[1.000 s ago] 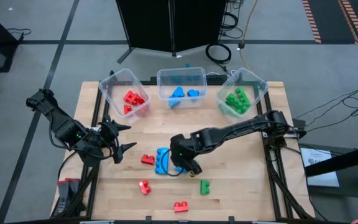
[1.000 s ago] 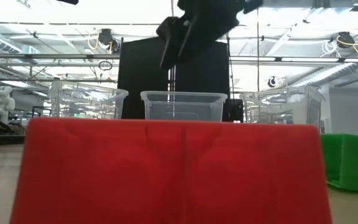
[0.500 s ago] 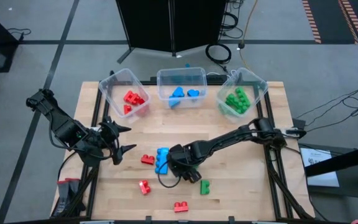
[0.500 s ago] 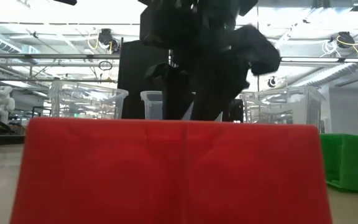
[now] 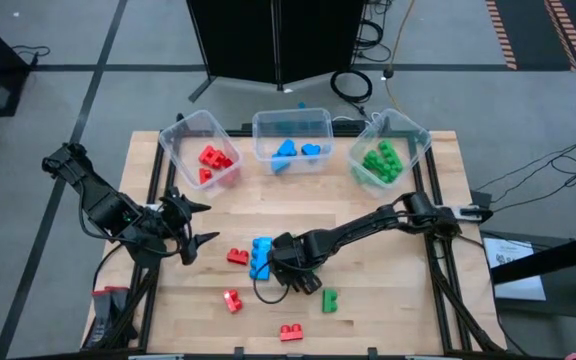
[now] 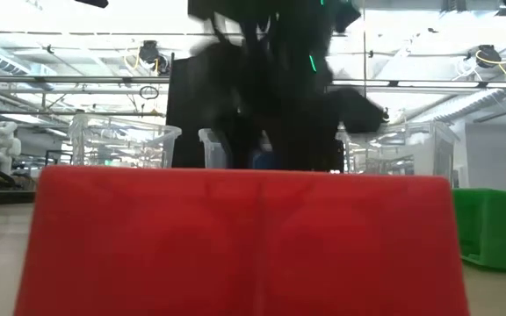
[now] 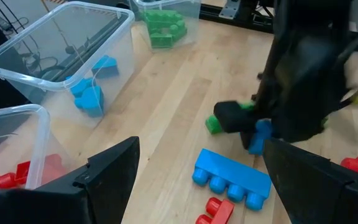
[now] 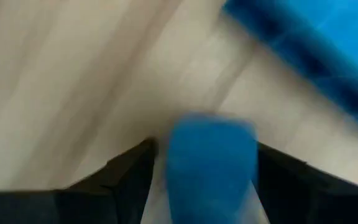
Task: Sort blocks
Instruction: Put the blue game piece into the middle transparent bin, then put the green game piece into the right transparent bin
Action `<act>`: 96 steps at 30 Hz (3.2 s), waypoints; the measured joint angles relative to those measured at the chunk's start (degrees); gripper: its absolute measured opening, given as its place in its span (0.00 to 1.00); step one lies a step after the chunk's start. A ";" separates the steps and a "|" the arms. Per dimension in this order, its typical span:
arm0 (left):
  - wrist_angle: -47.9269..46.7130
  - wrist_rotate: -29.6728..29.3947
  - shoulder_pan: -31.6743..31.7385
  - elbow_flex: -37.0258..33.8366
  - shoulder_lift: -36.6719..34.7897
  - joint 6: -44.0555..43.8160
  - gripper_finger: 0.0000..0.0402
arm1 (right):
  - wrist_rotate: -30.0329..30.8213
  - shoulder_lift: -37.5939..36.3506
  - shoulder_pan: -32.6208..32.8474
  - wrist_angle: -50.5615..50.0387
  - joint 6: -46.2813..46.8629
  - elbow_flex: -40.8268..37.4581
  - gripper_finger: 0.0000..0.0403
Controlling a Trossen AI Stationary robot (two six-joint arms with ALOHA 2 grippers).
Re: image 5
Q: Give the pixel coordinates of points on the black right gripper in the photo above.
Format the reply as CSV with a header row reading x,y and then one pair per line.
x,y
303,252

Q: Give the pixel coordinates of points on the black aluminium table frame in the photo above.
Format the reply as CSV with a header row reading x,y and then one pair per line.
x,y
157,165

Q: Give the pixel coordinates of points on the red-topped black device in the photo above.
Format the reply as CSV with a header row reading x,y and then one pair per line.
x,y
110,310

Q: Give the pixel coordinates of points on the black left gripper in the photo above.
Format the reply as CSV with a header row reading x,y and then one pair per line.
x,y
165,230

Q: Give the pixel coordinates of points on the dark grey desk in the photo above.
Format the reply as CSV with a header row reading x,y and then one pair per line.
x,y
563,305

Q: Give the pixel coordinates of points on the black partition panel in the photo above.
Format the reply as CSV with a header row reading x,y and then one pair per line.
x,y
238,35

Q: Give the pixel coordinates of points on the black white connector box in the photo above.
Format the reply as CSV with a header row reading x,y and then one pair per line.
x,y
473,212

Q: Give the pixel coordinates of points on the long blue toy block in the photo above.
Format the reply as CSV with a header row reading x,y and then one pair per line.
x,y
260,257

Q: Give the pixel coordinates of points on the red toy block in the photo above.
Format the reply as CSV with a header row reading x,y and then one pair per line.
x,y
233,301
238,256
205,175
209,156
291,332
226,162

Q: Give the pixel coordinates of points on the clear plastic bin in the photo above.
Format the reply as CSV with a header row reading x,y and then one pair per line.
x,y
188,150
293,125
408,135

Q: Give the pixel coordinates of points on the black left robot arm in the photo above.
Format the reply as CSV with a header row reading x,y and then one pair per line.
x,y
103,205

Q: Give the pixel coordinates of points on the green toy block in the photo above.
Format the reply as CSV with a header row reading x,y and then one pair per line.
x,y
372,161
329,300
385,146
394,162
385,175

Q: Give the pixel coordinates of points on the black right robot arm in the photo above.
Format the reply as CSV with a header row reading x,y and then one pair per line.
x,y
358,227

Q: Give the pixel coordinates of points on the black table edge clamp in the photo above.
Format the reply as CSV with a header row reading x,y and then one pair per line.
x,y
238,353
372,353

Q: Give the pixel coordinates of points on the white paper sheet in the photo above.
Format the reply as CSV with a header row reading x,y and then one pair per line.
x,y
513,280

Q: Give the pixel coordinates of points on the black diagonal beam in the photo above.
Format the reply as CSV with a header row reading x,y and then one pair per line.
x,y
543,260

